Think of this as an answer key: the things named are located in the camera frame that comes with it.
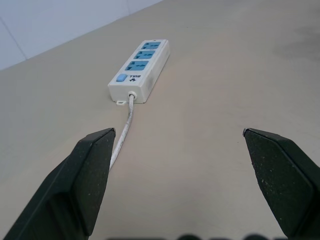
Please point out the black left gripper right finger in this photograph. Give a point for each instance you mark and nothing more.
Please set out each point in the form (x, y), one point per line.
(282, 180)

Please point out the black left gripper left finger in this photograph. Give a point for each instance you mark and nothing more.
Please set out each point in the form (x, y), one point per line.
(72, 190)

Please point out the white power strip blue sockets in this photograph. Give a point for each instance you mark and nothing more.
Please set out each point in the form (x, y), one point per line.
(142, 70)

